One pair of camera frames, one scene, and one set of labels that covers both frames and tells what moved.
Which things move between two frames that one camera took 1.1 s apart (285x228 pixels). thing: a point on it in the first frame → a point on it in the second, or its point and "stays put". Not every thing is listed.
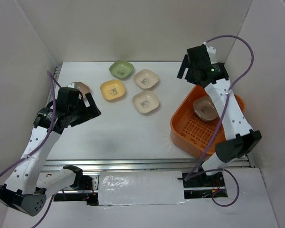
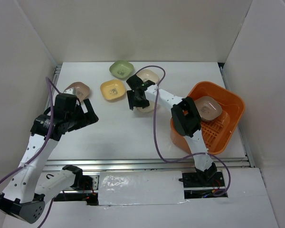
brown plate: [83, 88] stays put
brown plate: [204, 108] stays put
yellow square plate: [113, 90] stays put
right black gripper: [185, 64] → [133, 103]
